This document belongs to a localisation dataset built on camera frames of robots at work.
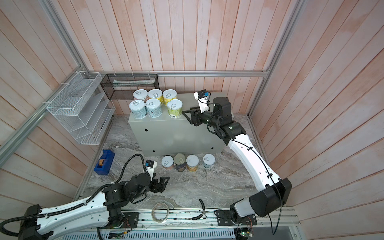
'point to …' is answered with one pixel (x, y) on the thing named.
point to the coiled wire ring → (156, 220)
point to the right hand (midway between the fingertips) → (186, 111)
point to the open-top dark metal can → (180, 162)
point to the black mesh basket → (119, 87)
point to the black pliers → (204, 212)
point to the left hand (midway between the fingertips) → (162, 180)
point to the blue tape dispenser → (104, 165)
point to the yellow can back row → (192, 161)
